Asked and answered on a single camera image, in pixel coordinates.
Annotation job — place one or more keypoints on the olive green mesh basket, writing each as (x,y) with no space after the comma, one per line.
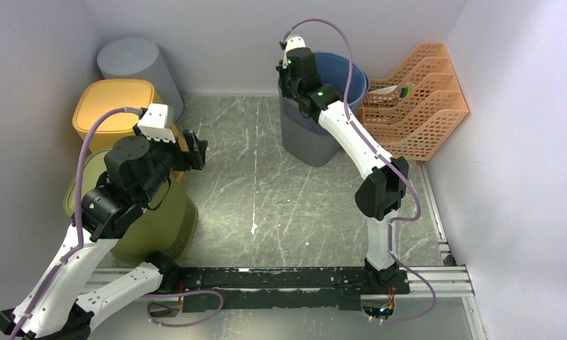
(137,225)

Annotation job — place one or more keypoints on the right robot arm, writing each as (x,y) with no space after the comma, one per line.
(384,178)

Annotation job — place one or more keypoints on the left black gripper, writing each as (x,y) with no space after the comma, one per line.
(186,160)

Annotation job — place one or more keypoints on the blue plastic bucket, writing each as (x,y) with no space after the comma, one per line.
(334,69)

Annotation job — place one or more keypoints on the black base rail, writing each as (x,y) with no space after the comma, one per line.
(289,287)

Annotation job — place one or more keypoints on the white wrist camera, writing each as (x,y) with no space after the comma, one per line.
(288,44)
(156,123)

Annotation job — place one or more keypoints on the light grey plastic bucket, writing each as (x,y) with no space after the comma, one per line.
(134,57)

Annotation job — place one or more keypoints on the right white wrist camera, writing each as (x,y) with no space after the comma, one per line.
(288,44)

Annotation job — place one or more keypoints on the orange plastic file organizer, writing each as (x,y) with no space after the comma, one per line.
(412,112)

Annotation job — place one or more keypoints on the dark grey mesh basket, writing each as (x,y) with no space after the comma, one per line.
(302,137)

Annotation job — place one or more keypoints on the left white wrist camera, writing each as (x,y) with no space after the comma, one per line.
(156,123)

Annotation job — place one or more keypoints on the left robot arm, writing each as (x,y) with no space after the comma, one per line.
(84,285)

